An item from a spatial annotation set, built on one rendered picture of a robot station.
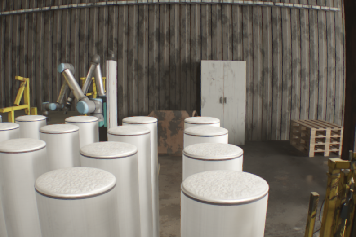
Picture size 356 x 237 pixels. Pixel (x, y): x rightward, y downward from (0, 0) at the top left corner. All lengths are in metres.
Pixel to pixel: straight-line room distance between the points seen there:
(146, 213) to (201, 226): 0.69
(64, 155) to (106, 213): 0.64
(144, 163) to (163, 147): 4.60
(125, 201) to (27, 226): 0.33
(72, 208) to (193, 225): 0.21
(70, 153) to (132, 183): 0.43
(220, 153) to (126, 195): 0.27
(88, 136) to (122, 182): 0.66
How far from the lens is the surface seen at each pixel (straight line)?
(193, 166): 0.78
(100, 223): 0.57
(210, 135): 1.07
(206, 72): 6.73
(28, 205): 0.95
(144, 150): 1.12
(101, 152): 0.80
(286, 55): 7.62
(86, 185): 0.56
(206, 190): 0.53
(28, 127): 1.55
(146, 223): 1.23
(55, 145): 1.18
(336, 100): 8.20
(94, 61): 4.13
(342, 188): 2.05
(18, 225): 0.99
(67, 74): 3.75
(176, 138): 5.62
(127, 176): 0.82
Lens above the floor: 1.53
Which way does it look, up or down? 5 degrees down
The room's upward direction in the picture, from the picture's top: straight up
